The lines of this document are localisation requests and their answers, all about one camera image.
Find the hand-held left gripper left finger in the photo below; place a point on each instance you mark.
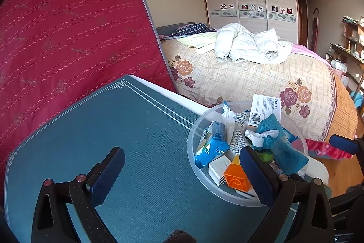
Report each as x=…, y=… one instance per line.
x=105, y=177

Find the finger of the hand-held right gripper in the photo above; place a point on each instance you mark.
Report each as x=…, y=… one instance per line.
x=344, y=143

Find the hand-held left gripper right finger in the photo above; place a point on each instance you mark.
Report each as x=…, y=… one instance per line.
x=257, y=177

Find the orange toy brick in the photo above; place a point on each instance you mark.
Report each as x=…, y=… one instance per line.
x=236, y=176

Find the green block with blue dots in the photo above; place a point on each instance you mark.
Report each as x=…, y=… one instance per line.
x=266, y=157

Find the white zigzag print block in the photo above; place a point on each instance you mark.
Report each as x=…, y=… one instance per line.
x=219, y=170

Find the blue cloth with white tag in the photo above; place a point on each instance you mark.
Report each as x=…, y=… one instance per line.
x=281, y=146

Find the white printed plastic bag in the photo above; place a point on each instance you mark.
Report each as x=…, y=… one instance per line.
x=239, y=132

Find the translucent plastic bowl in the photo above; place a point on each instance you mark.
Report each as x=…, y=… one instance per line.
x=203, y=177

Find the blue biscuit packet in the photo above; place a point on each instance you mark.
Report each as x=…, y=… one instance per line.
x=212, y=146

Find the blue and white medicine box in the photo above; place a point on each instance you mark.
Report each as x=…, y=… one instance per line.
x=263, y=109

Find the bed with floral plaid cover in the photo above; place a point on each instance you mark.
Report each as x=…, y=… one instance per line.
x=256, y=80

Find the cluttered wooden shelf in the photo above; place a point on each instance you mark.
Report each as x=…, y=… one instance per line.
x=349, y=43

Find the white puffy jacket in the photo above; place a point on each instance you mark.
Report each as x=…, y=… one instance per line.
x=250, y=43

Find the red quilted mattress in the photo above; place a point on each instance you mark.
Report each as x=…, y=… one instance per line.
x=71, y=46

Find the brown wooden door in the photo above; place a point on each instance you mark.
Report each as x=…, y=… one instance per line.
x=303, y=12

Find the pale yellow pillow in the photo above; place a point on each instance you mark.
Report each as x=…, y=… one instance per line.
x=199, y=41

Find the dark plaid cloth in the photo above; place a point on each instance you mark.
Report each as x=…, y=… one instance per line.
x=193, y=29

